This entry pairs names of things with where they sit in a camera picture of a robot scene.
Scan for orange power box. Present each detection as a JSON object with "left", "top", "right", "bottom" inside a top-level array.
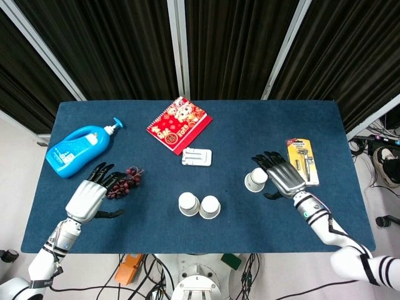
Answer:
[{"left": 114, "top": 253, "right": 143, "bottom": 284}]

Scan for blue pump detergent bottle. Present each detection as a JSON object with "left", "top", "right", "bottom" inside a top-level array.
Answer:
[{"left": 45, "top": 117, "right": 126, "bottom": 179}]

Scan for dark red grape bunch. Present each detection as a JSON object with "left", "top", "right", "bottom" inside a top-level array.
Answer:
[{"left": 105, "top": 167, "right": 144, "bottom": 200}]

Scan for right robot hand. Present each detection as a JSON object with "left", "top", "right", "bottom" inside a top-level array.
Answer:
[{"left": 251, "top": 151, "right": 306, "bottom": 201}]

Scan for black and white sneaker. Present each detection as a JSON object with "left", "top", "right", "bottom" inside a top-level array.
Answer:
[{"left": 372, "top": 146, "right": 400, "bottom": 188}]

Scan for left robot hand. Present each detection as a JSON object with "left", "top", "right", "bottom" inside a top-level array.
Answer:
[{"left": 64, "top": 162, "right": 125, "bottom": 224}]

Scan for red spiral desk calendar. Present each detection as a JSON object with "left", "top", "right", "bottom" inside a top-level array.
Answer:
[{"left": 146, "top": 96, "right": 214, "bottom": 156}]

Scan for white folding phone stand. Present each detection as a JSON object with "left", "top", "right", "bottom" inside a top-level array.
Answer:
[{"left": 181, "top": 147, "right": 214, "bottom": 166}]

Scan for white robot torso base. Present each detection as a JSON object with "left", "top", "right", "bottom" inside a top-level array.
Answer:
[{"left": 154, "top": 253, "right": 242, "bottom": 300}]

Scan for black floor cables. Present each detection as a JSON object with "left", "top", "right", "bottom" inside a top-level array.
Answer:
[{"left": 348, "top": 124, "right": 400, "bottom": 188}]

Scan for green block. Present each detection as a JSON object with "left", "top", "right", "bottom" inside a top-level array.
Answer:
[{"left": 221, "top": 253, "right": 242, "bottom": 270}]

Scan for white paper cup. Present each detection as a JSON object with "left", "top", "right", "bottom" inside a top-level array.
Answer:
[
  {"left": 199, "top": 195, "right": 221, "bottom": 219},
  {"left": 178, "top": 192, "right": 200, "bottom": 218},
  {"left": 244, "top": 167, "right": 269, "bottom": 193}
]

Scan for black tape roll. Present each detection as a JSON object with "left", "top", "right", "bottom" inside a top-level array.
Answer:
[{"left": 0, "top": 249, "right": 19, "bottom": 263}]

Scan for yellow razor blister pack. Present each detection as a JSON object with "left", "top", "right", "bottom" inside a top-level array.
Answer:
[{"left": 284, "top": 137, "right": 321, "bottom": 187}]

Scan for black chair caster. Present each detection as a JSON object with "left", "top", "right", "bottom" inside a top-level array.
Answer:
[{"left": 375, "top": 214, "right": 400, "bottom": 228}]

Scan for blue felt table mat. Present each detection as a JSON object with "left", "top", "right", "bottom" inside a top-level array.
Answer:
[{"left": 20, "top": 99, "right": 376, "bottom": 254}]

